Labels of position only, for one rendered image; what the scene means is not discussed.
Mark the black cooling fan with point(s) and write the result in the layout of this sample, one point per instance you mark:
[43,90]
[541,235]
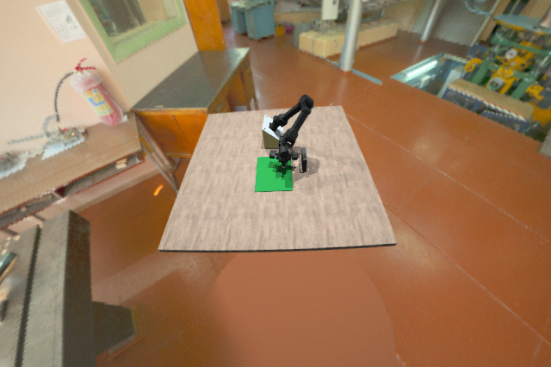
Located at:
[303,159]

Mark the green circuit board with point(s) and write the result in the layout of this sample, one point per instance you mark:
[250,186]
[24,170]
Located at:
[271,176]

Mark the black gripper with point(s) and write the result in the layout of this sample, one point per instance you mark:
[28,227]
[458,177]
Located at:
[273,153]

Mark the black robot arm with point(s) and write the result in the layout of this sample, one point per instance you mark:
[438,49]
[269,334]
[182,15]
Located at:
[305,105]

